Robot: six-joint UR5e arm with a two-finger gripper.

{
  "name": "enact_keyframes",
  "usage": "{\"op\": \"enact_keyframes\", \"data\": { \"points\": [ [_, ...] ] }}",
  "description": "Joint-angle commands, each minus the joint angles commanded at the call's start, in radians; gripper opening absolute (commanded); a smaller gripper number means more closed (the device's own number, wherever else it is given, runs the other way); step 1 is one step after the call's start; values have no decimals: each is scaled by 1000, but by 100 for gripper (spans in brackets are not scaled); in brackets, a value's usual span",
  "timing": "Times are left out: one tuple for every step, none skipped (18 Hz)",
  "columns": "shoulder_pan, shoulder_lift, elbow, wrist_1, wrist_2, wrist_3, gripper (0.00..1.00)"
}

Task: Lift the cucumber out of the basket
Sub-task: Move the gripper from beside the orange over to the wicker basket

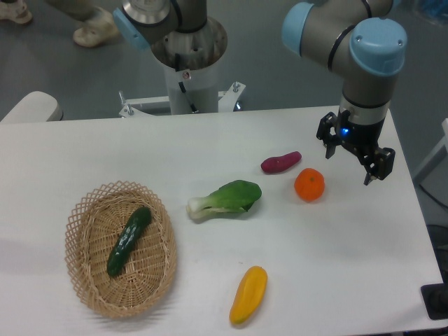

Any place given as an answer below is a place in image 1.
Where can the orange mandarin fruit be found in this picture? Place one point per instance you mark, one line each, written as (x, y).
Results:
(309, 185)

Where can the white chair backrest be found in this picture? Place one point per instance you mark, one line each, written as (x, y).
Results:
(35, 107)

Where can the white shoe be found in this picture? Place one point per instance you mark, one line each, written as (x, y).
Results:
(97, 30)
(16, 11)

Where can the yellow mango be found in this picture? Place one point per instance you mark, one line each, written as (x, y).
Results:
(249, 295)

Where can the woven wicker basket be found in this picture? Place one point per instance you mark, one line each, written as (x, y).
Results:
(91, 232)

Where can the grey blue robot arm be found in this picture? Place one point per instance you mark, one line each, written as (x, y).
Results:
(353, 39)

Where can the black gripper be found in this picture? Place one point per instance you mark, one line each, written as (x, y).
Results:
(357, 130)

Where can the purple sweet potato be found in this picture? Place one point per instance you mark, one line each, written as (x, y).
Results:
(275, 165)

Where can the dark green cucumber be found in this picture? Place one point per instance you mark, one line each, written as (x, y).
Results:
(139, 220)

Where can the black device at edge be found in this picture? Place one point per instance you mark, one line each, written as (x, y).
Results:
(435, 300)

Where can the green bok choy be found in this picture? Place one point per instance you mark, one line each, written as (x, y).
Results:
(234, 197)

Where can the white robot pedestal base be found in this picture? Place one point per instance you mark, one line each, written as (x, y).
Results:
(190, 63)

